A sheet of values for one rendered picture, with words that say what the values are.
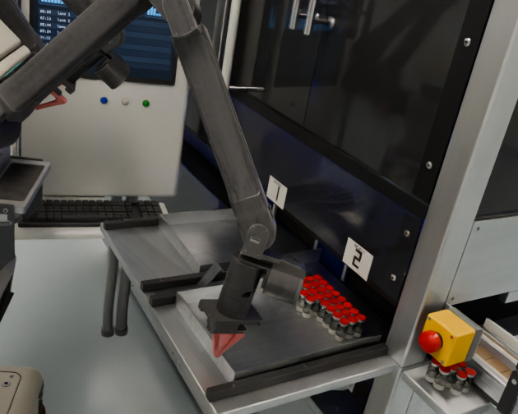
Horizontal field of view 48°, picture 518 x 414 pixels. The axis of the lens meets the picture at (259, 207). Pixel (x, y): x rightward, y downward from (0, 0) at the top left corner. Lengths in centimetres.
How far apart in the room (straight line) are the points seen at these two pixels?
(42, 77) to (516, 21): 75
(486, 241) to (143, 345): 169
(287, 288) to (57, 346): 167
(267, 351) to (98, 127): 91
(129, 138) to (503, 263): 110
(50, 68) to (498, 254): 89
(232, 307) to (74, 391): 140
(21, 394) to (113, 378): 54
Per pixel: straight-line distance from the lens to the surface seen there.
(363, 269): 125
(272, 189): 151
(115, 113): 177
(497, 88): 101
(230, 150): 95
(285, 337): 121
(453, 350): 112
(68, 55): 101
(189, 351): 113
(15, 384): 196
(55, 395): 232
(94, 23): 100
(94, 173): 183
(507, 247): 125
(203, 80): 95
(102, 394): 232
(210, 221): 160
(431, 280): 112
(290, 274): 98
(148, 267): 136
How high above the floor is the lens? 159
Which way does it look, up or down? 24 degrees down
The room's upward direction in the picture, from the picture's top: 10 degrees clockwise
